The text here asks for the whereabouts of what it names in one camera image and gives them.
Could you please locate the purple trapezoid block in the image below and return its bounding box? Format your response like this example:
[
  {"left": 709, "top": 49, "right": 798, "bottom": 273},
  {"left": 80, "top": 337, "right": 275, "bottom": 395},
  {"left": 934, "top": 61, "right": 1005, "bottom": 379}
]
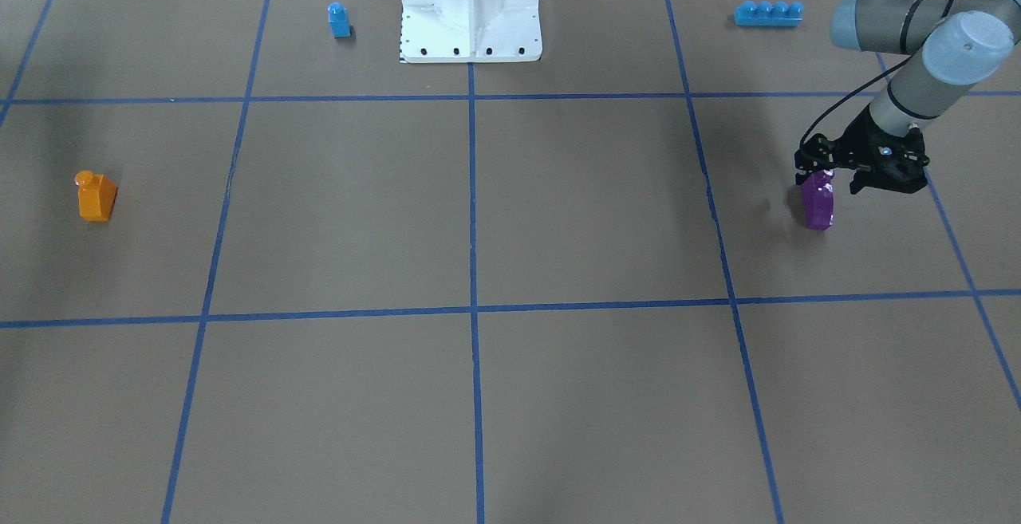
[{"left": 801, "top": 169, "right": 834, "bottom": 232}]

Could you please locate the small blue block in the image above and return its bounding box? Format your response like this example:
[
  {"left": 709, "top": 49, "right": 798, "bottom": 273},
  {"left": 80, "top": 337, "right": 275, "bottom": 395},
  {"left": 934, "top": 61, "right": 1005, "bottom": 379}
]
[{"left": 327, "top": 2, "right": 353, "bottom": 38}]

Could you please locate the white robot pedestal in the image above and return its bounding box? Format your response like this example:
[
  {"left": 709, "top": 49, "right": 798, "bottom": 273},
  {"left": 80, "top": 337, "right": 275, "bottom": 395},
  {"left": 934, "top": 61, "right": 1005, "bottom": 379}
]
[{"left": 399, "top": 0, "right": 543, "bottom": 64}]

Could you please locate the long blue brick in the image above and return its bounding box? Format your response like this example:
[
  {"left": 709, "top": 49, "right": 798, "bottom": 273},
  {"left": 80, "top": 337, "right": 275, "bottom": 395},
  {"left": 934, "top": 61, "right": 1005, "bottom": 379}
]
[{"left": 733, "top": 0, "right": 805, "bottom": 27}]

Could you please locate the orange trapezoid block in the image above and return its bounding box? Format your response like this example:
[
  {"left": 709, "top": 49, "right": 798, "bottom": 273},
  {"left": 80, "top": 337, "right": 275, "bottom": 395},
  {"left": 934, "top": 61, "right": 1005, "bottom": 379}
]
[{"left": 74, "top": 169, "right": 118, "bottom": 223}]

